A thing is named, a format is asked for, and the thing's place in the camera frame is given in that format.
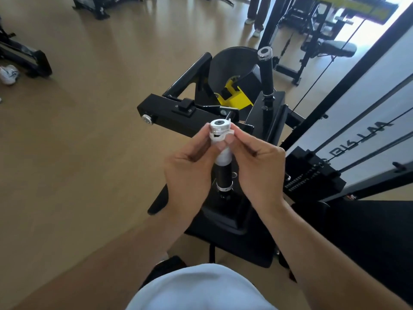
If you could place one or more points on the person's left hand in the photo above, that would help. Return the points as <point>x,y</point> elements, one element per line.
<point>187,177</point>

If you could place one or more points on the person's right hand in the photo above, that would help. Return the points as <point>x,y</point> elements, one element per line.
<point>263,174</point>

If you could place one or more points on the white cleaning wipe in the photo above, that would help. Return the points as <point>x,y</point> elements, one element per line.
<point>222,158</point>

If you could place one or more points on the person's left forearm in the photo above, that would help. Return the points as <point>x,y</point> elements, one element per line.
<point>96,271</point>

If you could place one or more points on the person's right forearm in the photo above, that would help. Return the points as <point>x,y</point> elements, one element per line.
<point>322,261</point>

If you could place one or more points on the black steel rack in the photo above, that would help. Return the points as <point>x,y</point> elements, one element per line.
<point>174,109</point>

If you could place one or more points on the chrome bolt head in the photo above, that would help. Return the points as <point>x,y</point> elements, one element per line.
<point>147,119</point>

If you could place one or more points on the black shorts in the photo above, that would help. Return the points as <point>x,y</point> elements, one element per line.
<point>167,266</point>

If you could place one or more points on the white shirt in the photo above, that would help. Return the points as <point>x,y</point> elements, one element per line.
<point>200,287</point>

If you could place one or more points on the black curved cam plate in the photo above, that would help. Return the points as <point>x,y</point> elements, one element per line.
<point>229,64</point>

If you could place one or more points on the translucent machine guard panel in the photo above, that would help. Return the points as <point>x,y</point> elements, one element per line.
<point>364,103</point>

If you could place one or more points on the black padded seat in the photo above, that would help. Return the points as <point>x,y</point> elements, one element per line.
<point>371,238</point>

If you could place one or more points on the chrome guide rod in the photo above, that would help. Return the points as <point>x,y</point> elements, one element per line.
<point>387,96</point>
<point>387,147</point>

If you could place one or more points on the black bench pad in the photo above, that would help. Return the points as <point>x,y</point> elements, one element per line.
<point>338,48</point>

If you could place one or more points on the yellow black gym machine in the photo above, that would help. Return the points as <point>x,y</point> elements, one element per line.
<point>96,9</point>

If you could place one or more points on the black machine lower frame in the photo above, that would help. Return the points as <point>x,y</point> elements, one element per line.
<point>380,184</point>

